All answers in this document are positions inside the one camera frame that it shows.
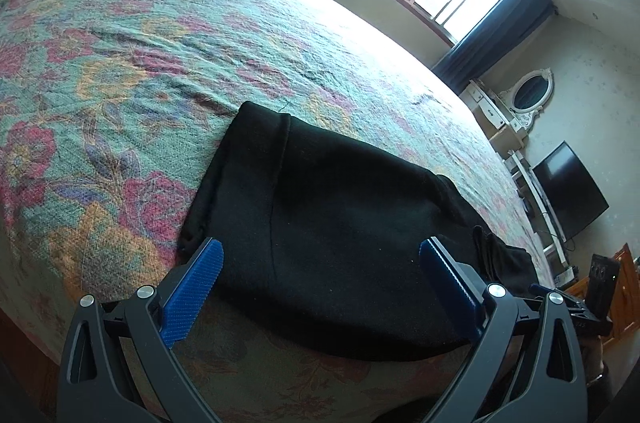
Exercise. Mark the black pants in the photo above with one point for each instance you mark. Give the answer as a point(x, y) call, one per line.
point(350, 228)

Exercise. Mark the white oval vanity mirror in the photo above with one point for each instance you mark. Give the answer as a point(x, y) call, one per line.
point(530, 95)

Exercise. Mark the wooden bed frame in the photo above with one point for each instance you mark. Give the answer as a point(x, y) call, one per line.
point(25, 353)

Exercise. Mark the black box device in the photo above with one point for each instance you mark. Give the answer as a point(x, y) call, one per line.
point(602, 283)

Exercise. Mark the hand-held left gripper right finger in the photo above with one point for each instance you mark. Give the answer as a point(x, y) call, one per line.
point(450, 288)

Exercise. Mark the floral bedspread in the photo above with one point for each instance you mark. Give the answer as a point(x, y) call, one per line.
point(150, 78)

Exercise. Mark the black flat television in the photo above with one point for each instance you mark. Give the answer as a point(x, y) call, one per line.
point(570, 193)

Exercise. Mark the wooden cabinet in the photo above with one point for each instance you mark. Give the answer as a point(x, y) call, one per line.
point(625, 293)

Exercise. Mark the dark blue curtain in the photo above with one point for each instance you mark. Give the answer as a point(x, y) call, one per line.
point(495, 33)

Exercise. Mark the white television stand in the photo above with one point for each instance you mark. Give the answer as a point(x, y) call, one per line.
point(540, 208)

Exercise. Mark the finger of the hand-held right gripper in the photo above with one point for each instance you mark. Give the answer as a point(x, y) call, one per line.
point(590, 323)

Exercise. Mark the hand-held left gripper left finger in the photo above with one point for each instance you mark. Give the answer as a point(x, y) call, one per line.
point(195, 288)

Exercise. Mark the cream dressing table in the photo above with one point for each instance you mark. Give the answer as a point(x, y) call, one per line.
point(492, 123)

